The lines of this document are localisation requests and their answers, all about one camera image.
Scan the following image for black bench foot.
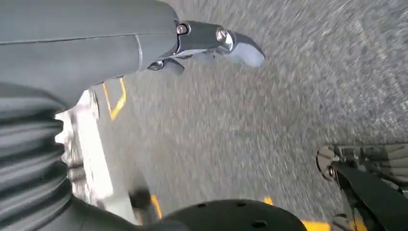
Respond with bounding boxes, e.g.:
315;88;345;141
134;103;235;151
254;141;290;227
129;187;152;212

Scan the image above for pale steel bench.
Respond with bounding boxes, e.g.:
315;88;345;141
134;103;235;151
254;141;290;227
53;90;138;224

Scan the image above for long yellow floor tape strip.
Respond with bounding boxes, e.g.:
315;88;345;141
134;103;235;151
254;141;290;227
263;196;369;231

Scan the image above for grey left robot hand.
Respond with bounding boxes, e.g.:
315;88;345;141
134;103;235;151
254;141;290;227
0;0;307;231

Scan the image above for yellow floor tape outline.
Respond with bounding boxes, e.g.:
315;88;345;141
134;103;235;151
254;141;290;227
102;77;128;122

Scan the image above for short yellow floor tape strip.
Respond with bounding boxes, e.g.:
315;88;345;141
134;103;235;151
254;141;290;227
150;193;164;220

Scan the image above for ribbed grey left arm sleeve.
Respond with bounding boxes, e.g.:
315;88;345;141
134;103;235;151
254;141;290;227
0;81;75;231

